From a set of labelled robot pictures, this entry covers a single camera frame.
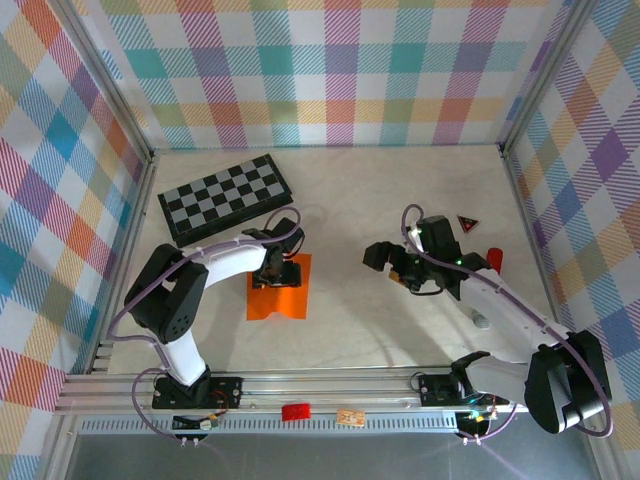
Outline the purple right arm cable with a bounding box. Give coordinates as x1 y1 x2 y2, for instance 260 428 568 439
401 203 615 446

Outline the aluminium frame rail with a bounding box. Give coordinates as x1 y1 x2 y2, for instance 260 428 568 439
53 367 604 416

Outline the red rectangular block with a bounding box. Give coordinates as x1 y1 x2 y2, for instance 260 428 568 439
281 401 312 422

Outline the orange paper sheet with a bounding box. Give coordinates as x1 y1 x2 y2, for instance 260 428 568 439
245 253 313 321

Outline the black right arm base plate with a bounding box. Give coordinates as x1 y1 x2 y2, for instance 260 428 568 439
417 372 516 407

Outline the slotted grey cable tray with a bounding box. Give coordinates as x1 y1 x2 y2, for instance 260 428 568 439
79 417 461 435

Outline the aluminium side rail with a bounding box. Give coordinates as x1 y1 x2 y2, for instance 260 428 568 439
499 143 572 370
84 149 161 376

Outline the black grey chessboard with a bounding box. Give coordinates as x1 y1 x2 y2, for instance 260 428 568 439
157 153 295 250

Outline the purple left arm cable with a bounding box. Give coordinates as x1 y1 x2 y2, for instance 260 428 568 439
107 206 305 444

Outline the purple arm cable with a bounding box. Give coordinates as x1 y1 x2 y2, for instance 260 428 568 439
107 206 305 444
401 203 615 446

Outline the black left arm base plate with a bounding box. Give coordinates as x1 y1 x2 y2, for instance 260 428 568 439
152 375 245 411

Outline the aluminium frame post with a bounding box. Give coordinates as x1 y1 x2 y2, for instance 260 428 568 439
497 0 601 157
47 0 160 164

